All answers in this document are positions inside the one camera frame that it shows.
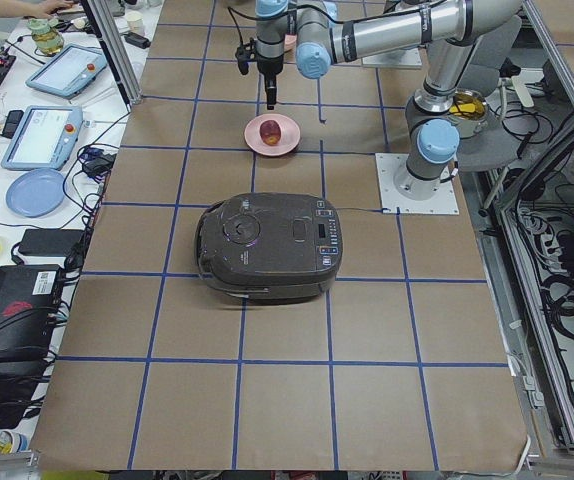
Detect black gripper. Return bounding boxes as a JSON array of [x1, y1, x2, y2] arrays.
[[261, 58, 280, 110]]

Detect red apple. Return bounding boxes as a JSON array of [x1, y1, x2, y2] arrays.
[[259, 119, 282, 146]]

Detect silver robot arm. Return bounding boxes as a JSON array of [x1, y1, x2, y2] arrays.
[[245, 0, 521, 125]]

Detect pink plate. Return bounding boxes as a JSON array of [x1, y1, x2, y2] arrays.
[[244, 113, 301, 157]]

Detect glass bowl on chair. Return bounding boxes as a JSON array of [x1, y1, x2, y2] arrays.
[[449, 90, 487, 121]]

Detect blue plate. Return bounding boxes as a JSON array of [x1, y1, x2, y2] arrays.
[[5, 168, 65, 218]]

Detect black rice cooker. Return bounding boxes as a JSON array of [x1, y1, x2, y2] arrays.
[[194, 192, 343, 302]]

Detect upper teach pendant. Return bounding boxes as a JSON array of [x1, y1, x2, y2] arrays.
[[25, 45, 108, 99]]

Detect teach pendant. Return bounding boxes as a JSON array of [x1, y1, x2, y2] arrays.
[[25, 45, 108, 99], [0, 105, 83, 171]]

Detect lower teach pendant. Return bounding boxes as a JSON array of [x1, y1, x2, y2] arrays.
[[0, 105, 83, 171]]

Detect green glass jar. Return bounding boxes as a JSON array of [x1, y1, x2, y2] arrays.
[[27, 18, 64, 56]]

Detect grey office chair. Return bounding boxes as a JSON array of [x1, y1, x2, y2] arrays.
[[456, 15, 522, 172]]

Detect black power adapter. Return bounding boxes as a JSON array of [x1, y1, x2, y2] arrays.
[[18, 229, 83, 257]]

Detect black computer box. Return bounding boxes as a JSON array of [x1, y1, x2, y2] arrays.
[[0, 264, 64, 362]]

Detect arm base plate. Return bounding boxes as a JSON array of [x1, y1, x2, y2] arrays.
[[361, 47, 423, 70], [375, 153, 459, 215]]

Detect aluminium frame post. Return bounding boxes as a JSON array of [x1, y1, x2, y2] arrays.
[[80, 0, 142, 106]]

